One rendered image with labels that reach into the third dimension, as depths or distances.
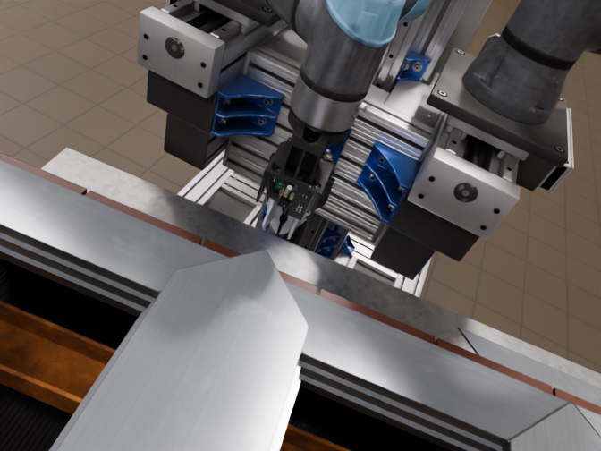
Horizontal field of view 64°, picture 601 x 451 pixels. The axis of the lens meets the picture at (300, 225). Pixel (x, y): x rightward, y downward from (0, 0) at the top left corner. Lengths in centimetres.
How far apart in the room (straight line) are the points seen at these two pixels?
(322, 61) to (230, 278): 29
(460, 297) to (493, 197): 133
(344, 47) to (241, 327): 33
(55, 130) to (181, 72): 141
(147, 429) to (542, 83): 69
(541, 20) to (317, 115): 39
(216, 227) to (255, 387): 44
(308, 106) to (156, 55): 39
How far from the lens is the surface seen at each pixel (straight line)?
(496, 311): 212
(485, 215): 77
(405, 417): 64
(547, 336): 221
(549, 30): 80
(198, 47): 80
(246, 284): 62
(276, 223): 68
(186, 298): 59
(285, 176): 55
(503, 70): 81
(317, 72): 50
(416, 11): 66
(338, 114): 51
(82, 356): 76
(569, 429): 73
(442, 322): 96
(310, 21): 50
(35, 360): 77
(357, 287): 92
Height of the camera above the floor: 135
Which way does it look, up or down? 44 degrees down
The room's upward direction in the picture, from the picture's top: 22 degrees clockwise
